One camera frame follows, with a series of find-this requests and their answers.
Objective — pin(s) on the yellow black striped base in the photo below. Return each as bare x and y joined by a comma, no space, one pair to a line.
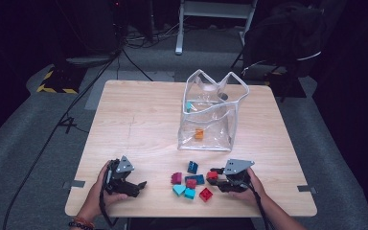
64,80

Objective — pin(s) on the black computer tower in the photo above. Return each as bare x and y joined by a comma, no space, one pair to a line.
105,28

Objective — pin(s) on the magenta block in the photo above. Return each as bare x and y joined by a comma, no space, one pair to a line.
176,178

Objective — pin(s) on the dark jacket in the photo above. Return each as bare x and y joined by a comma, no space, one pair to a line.
284,35

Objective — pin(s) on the clear plastic bag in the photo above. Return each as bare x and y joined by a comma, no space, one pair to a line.
214,127

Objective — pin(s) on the black tape cross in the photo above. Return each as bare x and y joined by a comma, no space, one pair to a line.
67,123

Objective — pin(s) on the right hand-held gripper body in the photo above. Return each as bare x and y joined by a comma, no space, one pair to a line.
236,180

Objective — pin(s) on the person's right hand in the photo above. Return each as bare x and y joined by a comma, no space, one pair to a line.
255,191

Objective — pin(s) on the cyan cube block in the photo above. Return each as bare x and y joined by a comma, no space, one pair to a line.
189,193

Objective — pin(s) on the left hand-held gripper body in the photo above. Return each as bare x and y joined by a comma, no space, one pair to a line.
118,182

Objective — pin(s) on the grey tape strip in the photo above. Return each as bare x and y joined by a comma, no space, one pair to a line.
76,184
306,189

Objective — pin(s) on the dark blue long block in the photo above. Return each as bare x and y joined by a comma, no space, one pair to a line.
200,179

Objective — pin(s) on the white metal stand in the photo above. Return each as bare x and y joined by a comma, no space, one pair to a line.
179,32

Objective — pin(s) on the person's left hand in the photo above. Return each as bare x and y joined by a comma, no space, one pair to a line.
94,201

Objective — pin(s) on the red small block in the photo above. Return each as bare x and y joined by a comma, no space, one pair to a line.
212,175

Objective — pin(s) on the orange block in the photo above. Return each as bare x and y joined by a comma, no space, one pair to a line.
199,133

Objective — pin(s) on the teal green block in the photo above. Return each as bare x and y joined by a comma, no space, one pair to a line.
188,106

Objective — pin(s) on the crimson block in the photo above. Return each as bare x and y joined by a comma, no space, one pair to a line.
191,183

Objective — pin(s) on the dark blue small block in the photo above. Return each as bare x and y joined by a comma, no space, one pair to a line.
192,167

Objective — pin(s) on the black chair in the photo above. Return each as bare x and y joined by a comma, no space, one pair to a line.
241,72

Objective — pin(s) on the grey stand base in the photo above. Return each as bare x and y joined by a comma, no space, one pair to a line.
86,60

